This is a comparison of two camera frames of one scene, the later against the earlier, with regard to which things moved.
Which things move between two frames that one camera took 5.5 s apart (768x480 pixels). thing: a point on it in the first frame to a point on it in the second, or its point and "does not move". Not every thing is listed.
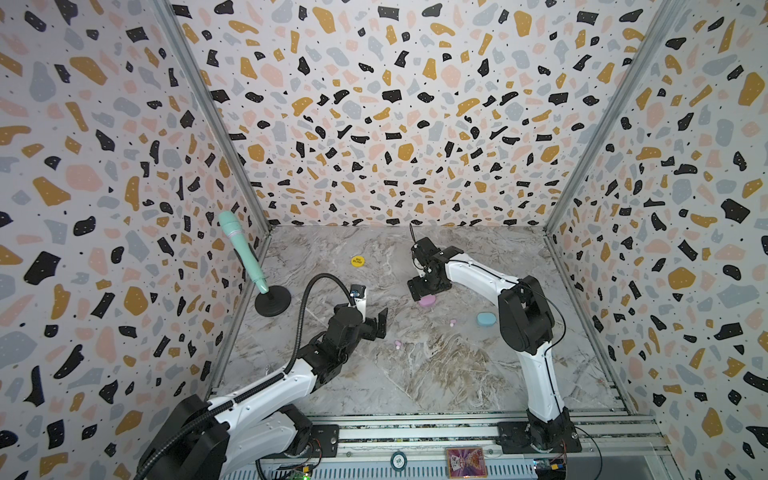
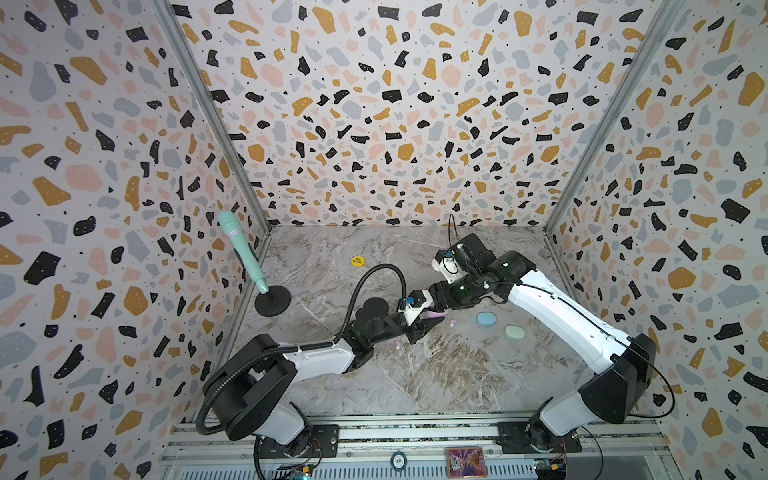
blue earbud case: (486, 319) does not move
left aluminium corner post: (174, 21) does not move
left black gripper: (373, 330) to (419, 330)
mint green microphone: (231, 223) does not move
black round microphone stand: (273, 303) does not move
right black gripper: (424, 283) to (453, 294)
